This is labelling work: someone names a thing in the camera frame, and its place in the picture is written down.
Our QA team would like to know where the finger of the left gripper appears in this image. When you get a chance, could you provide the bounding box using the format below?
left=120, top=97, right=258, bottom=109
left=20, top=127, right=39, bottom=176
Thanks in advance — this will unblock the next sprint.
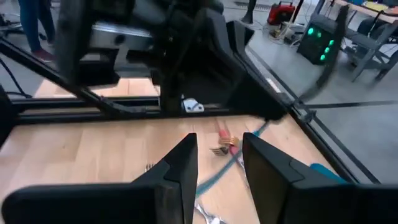
left=55, top=0, right=121, bottom=86
left=201, top=9, right=287, bottom=121

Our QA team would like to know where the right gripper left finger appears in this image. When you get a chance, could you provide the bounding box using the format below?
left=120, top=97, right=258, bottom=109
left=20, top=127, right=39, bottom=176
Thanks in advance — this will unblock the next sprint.
left=1, top=133, right=199, bottom=224

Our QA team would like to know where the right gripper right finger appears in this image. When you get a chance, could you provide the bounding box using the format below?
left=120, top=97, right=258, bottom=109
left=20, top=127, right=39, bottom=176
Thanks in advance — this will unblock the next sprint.
left=242, top=132, right=398, bottom=224

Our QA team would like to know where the blue-handled dark fork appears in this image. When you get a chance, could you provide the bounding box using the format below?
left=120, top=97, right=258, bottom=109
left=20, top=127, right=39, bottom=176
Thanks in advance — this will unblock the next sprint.
left=195, top=148, right=247, bottom=224
left=210, top=121, right=271, bottom=157

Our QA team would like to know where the person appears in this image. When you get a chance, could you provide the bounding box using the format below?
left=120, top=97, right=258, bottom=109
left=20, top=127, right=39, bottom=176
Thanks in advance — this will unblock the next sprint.
left=17, top=0, right=57, bottom=62

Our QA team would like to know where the gold metal fork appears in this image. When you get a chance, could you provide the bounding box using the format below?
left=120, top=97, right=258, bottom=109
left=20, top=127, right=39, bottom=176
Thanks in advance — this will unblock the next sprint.
left=219, top=136, right=240, bottom=147

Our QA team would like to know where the red equipment box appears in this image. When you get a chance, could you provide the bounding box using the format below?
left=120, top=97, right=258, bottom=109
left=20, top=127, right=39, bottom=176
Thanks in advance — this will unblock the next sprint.
left=266, top=1, right=296, bottom=26

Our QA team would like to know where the black computer with green lights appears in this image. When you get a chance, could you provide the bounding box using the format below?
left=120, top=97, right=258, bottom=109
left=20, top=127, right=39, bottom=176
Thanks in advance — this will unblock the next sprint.
left=297, top=14, right=346, bottom=66

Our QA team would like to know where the grey chair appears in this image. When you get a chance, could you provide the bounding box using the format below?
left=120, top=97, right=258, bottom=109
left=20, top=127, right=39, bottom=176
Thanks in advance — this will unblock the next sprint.
left=341, top=18, right=398, bottom=82

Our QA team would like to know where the wooden desk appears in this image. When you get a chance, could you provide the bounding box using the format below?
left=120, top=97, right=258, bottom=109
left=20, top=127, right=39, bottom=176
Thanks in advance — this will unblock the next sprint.
left=332, top=0, right=398, bottom=23

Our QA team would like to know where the white metal bracket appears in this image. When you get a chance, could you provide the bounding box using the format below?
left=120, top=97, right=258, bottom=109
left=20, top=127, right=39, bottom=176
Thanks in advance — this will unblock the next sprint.
left=182, top=98, right=205, bottom=113

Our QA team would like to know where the black aluminium table frame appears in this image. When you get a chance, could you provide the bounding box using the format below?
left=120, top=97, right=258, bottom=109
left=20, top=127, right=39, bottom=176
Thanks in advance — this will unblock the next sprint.
left=0, top=37, right=382, bottom=184

